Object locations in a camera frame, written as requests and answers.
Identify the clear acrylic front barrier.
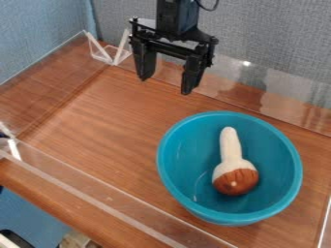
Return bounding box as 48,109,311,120
0,121,237,248

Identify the brown and white toy mushroom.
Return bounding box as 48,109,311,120
212,127,258,196

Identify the black cable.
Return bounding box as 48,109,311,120
193,0,221,13

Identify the clear acrylic back barrier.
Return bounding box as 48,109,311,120
128,47,331,137

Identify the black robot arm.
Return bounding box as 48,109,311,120
129,0,218,95

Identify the blue plastic bowl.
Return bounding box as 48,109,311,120
156,110,303,227

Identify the clear acrylic barrier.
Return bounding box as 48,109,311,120
128,47,331,137
0,121,237,248
0,30,88,85

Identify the clear acrylic left barrier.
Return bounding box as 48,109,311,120
0,30,88,85

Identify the clear acrylic corner bracket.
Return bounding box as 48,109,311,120
84,29,132,66

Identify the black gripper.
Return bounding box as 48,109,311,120
129,18,218,95

